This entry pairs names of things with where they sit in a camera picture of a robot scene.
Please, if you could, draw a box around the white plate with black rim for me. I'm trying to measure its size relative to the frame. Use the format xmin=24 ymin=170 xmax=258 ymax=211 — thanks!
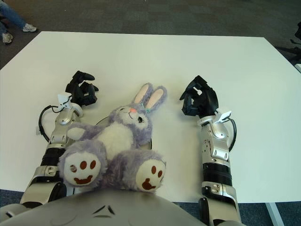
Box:
xmin=95 ymin=116 xmax=153 ymax=189

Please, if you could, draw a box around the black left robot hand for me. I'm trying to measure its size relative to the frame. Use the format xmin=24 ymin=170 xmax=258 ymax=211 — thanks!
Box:
xmin=65 ymin=70 xmax=99 ymax=108

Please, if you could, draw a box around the white sneaker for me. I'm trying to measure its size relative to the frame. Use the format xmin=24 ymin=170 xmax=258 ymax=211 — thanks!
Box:
xmin=22 ymin=23 xmax=38 ymax=32
xmin=2 ymin=32 xmax=14 ymax=44

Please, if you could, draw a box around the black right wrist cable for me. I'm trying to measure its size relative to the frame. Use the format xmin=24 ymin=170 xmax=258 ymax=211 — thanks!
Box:
xmin=224 ymin=117 xmax=237 ymax=151

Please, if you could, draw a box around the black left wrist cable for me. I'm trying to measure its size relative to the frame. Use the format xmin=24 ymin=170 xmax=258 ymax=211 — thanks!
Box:
xmin=38 ymin=105 xmax=62 ymax=142

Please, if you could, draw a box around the purple plush bunny doll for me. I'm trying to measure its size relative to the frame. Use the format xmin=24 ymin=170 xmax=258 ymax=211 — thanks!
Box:
xmin=58 ymin=82 xmax=168 ymax=193

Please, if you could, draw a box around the white table leg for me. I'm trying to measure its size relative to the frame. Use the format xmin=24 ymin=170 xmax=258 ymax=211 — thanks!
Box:
xmin=265 ymin=202 xmax=284 ymax=226

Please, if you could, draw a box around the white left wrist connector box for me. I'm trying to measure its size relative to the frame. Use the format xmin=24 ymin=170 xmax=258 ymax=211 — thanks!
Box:
xmin=57 ymin=93 xmax=71 ymax=109

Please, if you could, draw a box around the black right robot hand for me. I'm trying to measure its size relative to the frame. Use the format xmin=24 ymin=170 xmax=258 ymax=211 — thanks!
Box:
xmin=180 ymin=75 xmax=219 ymax=118

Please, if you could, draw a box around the white right wrist connector box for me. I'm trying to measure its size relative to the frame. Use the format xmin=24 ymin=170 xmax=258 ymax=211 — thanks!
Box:
xmin=214 ymin=110 xmax=232 ymax=124

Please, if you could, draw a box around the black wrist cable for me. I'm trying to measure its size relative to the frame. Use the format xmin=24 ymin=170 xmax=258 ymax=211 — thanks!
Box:
xmin=38 ymin=105 xmax=62 ymax=142
xmin=224 ymin=117 xmax=237 ymax=151

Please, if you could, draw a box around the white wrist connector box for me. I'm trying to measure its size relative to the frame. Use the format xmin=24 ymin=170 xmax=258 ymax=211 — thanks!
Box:
xmin=57 ymin=93 xmax=71 ymax=109
xmin=214 ymin=110 xmax=232 ymax=124

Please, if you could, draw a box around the silver robot torso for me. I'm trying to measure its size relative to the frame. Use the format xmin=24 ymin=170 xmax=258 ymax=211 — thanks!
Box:
xmin=0 ymin=187 xmax=245 ymax=226

